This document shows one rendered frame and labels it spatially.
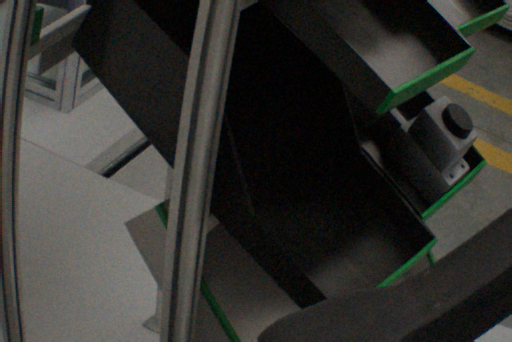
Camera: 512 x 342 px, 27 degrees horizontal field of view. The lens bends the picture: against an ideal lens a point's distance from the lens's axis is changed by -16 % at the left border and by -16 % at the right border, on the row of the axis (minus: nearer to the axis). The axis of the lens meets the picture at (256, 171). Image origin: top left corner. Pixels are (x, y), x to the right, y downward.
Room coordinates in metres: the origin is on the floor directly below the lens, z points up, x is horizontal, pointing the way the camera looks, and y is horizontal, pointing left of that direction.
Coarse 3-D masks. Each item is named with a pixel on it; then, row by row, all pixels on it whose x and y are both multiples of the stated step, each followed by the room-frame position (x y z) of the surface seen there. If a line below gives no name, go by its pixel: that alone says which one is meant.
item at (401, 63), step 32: (288, 0) 0.66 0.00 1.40; (320, 0) 0.71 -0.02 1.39; (352, 0) 0.73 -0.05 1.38; (384, 0) 0.75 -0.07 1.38; (416, 0) 0.76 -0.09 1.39; (320, 32) 0.65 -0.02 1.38; (352, 32) 0.69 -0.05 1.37; (384, 32) 0.71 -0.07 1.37; (416, 32) 0.74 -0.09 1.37; (448, 32) 0.74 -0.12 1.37; (352, 64) 0.64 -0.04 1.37; (384, 64) 0.68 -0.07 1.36; (416, 64) 0.70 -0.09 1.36; (448, 64) 0.69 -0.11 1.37; (384, 96) 0.63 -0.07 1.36
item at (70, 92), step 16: (80, 0) 1.48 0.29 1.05; (64, 64) 1.48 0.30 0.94; (80, 64) 1.50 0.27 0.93; (32, 80) 1.51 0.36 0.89; (64, 80) 1.49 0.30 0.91; (80, 80) 1.50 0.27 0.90; (96, 80) 1.55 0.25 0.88; (32, 96) 1.51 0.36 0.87; (48, 96) 1.50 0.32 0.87; (64, 96) 1.48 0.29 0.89; (80, 96) 1.51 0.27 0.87; (64, 112) 1.48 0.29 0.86
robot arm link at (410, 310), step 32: (448, 256) 0.44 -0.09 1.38; (480, 256) 0.43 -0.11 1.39; (384, 288) 0.44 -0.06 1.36; (416, 288) 0.43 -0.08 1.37; (448, 288) 0.42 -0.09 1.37; (480, 288) 0.41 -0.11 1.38; (288, 320) 0.44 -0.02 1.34; (320, 320) 0.43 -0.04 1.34; (352, 320) 0.42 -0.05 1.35; (384, 320) 0.42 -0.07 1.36; (416, 320) 0.41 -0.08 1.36; (448, 320) 0.41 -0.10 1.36; (480, 320) 0.41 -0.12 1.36
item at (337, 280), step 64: (128, 0) 0.73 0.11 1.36; (192, 0) 0.86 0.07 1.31; (128, 64) 0.73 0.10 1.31; (256, 64) 0.82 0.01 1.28; (320, 64) 0.80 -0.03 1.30; (256, 128) 0.77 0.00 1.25; (320, 128) 0.79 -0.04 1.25; (256, 192) 0.71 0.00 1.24; (320, 192) 0.74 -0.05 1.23; (384, 192) 0.76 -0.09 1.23; (256, 256) 0.66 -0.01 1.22; (320, 256) 0.69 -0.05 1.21; (384, 256) 0.72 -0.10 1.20
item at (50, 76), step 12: (0, 0) 1.56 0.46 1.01; (48, 0) 1.52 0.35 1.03; (60, 0) 1.51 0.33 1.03; (0, 12) 1.56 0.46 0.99; (48, 12) 1.52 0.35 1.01; (60, 12) 1.51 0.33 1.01; (0, 24) 1.56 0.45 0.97; (48, 24) 1.52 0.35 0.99; (0, 36) 1.56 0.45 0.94; (0, 48) 1.56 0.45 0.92; (36, 60) 1.52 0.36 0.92; (36, 72) 1.52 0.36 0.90; (48, 72) 1.51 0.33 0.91; (84, 72) 1.53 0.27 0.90
